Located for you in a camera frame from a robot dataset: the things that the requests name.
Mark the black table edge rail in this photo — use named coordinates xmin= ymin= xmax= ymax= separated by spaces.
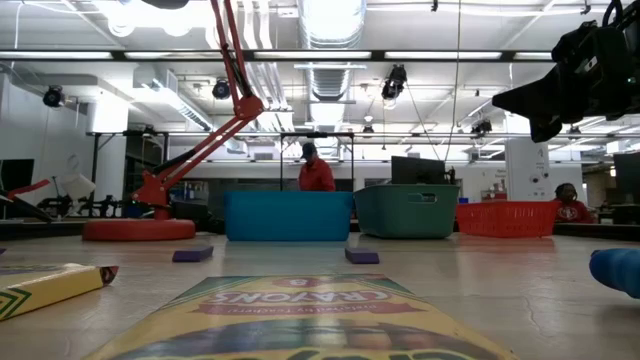
xmin=0 ymin=218 xmax=640 ymax=242

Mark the dark computer monitor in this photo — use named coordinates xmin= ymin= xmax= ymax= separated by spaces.
xmin=0 ymin=158 xmax=36 ymax=194
xmin=390 ymin=155 xmax=448 ymax=186
xmin=613 ymin=151 xmax=640 ymax=202

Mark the white pillar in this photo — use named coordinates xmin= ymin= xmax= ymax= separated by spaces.
xmin=504 ymin=136 xmax=554 ymax=203

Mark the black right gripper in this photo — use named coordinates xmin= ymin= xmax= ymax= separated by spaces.
xmin=491 ymin=14 xmax=640 ymax=144

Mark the black overhead rig beam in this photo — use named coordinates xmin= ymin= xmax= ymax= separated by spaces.
xmin=0 ymin=48 xmax=556 ymax=64

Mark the green plastic bin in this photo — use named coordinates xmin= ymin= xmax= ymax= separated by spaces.
xmin=353 ymin=183 xmax=461 ymax=240

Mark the yellow green crayon box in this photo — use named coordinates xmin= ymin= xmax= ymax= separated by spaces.
xmin=82 ymin=273 xmax=521 ymax=360
xmin=0 ymin=262 xmax=120 ymax=322

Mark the black metal frame stand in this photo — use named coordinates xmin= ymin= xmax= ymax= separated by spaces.
xmin=278 ymin=131 xmax=356 ymax=193

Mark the blue stapler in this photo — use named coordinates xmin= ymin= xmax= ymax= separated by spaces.
xmin=588 ymin=247 xmax=640 ymax=300

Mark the blue plastic bin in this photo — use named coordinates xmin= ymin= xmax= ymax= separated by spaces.
xmin=222 ymin=190 xmax=355 ymax=243

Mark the red slotted plastic basket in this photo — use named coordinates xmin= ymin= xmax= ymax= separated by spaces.
xmin=455 ymin=200 xmax=561 ymax=239

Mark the person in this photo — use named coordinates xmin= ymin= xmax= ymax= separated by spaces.
xmin=551 ymin=182 xmax=597 ymax=225
xmin=297 ymin=141 xmax=337 ymax=193

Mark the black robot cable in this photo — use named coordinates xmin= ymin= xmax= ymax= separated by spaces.
xmin=601 ymin=0 xmax=629 ymax=29

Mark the red desk lamp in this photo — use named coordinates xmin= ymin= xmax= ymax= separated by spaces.
xmin=81 ymin=0 xmax=266 ymax=243

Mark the silver ventilation duct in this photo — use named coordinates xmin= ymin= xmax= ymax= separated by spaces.
xmin=296 ymin=0 xmax=370 ymax=104

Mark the red lamp with white head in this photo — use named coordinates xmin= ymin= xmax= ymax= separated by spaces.
xmin=5 ymin=171 xmax=97 ymax=204

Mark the black ceiling spotlight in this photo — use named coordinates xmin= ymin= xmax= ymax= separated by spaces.
xmin=469 ymin=118 xmax=494 ymax=137
xmin=41 ymin=84 xmax=67 ymax=109
xmin=380 ymin=63 xmax=409 ymax=102
xmin=211 ymin=78 xmax=233 ymax=101

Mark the black metal shelf frame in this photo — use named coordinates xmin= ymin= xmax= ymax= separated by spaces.
xmin=85 ymin=130 xmax=171 ymax=219

